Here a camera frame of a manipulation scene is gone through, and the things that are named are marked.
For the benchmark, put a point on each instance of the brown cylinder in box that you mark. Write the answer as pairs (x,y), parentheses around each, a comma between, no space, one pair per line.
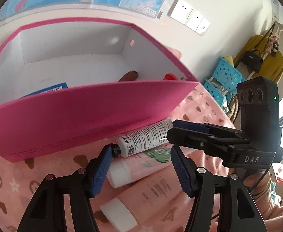
(130,76)

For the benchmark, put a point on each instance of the large pink tube white cap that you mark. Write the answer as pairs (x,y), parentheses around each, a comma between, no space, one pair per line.
(155,203)

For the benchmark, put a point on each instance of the blue packet in box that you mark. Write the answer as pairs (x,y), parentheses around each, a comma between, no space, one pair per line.
(56,87)

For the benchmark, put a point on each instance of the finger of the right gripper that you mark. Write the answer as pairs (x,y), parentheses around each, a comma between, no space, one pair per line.
(181,127)
(215,142)

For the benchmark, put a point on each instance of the pink storage box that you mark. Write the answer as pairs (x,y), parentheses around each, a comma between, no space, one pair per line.
(90,55)

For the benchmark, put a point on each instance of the person's right hand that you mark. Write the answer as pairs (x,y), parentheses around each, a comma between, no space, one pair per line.
(271,213)

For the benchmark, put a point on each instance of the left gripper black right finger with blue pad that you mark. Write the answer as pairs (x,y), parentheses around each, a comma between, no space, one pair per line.
(237,212)

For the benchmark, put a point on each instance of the black handbag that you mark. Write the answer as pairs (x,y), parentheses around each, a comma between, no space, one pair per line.
(253,60)

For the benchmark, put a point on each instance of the red item in box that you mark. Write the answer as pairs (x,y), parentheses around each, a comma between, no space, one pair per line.
(170,77)

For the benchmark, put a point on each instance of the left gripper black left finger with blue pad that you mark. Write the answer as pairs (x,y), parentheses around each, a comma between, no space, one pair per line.
(45,211)

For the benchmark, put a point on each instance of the white tube black cap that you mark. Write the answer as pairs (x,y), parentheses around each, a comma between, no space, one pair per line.
(142,139)

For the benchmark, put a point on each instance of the yellow coat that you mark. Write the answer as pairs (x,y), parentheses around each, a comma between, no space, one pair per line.
(272,67)

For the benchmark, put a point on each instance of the blue perforated plastic basket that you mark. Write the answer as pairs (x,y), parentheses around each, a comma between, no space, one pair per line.
(222,85)

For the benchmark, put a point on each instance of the pink tube green print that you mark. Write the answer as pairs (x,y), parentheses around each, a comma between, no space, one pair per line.
(124,171)

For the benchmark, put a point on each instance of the white wall switches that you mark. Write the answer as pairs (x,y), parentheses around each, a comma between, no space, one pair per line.
(182,12)

